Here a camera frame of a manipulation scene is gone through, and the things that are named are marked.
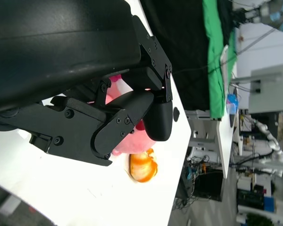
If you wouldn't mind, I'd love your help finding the white side table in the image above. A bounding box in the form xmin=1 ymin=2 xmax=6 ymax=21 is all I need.
xmin=216 ymin=44 xmax=239 ymax=179

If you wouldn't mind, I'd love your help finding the grey cabinet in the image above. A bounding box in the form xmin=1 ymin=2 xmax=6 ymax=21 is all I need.
xmin=248 ymin=61 xmax=283 ymax=115

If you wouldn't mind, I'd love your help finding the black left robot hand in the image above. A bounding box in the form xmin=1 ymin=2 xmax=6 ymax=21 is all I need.
xmin=0 ymin=0 xmax=175 ymax=167

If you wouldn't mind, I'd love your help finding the black equipment box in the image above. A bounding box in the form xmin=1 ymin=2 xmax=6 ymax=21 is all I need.
xmin=192 ymin=171 xmax=224 ymax=201

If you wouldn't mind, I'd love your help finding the black backdrop cloth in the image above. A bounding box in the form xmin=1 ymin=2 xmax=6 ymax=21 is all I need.
xmin=140 ymin=0 xmax=234 ymax=111

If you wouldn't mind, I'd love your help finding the pink plush beaver doll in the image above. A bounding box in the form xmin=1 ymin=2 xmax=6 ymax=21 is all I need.
xmin=105 ymin=74 xmax=157 ymax=157

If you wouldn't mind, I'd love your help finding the green cloth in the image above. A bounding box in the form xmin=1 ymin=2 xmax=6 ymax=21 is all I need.
xmin=202 ymin=0 xmax=238 ymax=118

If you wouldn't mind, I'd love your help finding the blue item on side table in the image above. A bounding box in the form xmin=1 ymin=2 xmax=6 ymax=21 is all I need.
xmin=226 ymin=93 xmax=239 ymax=114

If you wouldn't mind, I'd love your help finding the black table grommet cap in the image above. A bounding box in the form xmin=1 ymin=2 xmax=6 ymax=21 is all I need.
xmin=172 ymin=107 xmax=181 ymax=122

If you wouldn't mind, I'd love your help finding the orange striped white bun toy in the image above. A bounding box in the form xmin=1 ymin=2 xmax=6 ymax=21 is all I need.
xmin=128 ymin=148 xmax=159 ymax=183

